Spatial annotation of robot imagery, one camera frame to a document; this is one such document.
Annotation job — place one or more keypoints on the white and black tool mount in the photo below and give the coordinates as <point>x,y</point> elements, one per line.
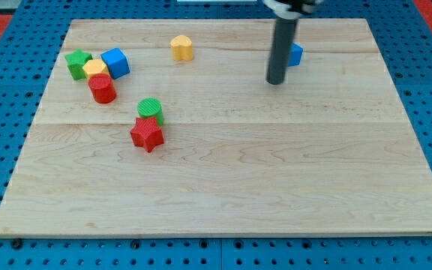
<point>292,9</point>

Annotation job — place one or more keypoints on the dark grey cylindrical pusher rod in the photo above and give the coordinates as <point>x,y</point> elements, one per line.
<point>281,45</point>

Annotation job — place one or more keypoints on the blue triangle block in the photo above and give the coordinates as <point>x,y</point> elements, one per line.
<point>295,56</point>

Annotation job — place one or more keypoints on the yellow heart block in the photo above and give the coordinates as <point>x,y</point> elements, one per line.
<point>182,48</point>

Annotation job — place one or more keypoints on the green cylinder block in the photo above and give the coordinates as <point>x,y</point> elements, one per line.
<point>151,107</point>

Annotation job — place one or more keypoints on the blue cube block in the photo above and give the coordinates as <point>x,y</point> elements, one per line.
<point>116,62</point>

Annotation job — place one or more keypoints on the red star block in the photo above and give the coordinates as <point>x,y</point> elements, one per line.
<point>147,134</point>

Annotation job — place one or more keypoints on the red cylinder block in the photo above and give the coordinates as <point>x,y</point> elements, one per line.
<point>102,88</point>

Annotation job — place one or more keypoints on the yellow hexagon block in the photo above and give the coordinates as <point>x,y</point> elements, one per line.
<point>94,67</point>

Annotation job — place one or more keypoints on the green star block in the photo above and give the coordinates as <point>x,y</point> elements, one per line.
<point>75,62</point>

